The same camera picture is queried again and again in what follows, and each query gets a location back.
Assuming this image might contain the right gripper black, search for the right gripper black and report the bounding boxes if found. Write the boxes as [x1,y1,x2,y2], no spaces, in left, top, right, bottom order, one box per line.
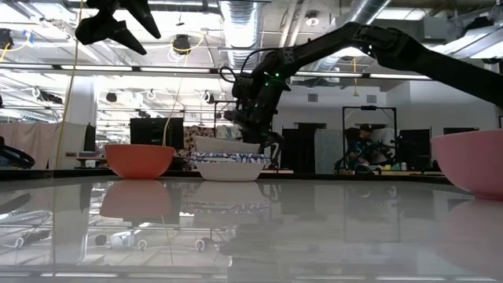
[222,80,285,151]

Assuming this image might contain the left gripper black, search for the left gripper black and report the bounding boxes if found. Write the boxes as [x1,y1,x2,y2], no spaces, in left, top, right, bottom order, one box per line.
[74,0,163,57]

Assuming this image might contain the plain white bowl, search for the plain white bowl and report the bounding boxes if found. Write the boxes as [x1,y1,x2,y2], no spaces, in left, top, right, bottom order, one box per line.
[194,134,262,155]

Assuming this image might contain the orange plastic bowl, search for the orange plastic bowl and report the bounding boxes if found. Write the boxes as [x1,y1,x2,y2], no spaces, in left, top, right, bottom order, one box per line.
[104,143,176,181]

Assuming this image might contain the pink plastic bowl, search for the pink plastic bowl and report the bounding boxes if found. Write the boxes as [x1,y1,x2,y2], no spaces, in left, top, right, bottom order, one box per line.
[430,129,503,202]

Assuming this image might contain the black cabinet panel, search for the black cabinet panel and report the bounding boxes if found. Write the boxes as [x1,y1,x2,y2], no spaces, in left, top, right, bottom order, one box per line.
[281,122,328,175]

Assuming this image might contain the long ceiling light strip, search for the long ceiling light strip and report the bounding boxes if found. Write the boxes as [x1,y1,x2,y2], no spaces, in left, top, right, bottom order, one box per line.
[292,70,433,82]
[0,63,252,76]

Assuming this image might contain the brown patterned cloth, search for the brown patterned cloth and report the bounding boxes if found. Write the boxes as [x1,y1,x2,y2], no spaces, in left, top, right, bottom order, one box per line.
[178,125,216,160]

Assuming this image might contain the person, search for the person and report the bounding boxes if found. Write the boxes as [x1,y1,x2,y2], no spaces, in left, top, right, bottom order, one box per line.
[344,123,379,173]

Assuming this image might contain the large black monitor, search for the large black monitor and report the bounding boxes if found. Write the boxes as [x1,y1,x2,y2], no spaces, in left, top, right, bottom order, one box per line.
[129,116,185,149]

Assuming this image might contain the narrow black panel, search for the narrow black panel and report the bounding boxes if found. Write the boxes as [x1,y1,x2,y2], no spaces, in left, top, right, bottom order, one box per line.
[83,123,97,153]

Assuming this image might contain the white curtain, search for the white curtain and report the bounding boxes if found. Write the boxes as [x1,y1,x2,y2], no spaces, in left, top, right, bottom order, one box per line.
[0,122,89,171]

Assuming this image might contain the black ceiling dome camera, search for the black ceiling dome camera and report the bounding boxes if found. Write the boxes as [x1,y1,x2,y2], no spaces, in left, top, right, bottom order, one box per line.
[172,34,192,56]

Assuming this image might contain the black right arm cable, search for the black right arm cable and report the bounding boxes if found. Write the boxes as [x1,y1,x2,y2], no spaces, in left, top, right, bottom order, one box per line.
[218,46,285,84]

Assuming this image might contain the thin yellow hanging cable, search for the thin yellow hanging cable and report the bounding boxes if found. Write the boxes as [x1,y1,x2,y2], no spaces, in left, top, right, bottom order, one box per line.
[162,76,184,147]

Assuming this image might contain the thick yellow hanging cable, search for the thick yellow hanging cable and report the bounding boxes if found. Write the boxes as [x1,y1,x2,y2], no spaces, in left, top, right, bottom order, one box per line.
[53,0,85,171]

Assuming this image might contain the yellow hanging cord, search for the yellow hanging cord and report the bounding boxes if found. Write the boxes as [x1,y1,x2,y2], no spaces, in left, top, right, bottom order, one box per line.
[352,57,361,98]

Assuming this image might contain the silver ventilation duct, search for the silver ventilation duct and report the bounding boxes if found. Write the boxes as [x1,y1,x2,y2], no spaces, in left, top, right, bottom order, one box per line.
[218,0,263,70]

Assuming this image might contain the black looped cable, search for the black looped cable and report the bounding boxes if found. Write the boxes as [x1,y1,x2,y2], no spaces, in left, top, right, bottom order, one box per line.
[0,135,37,170]

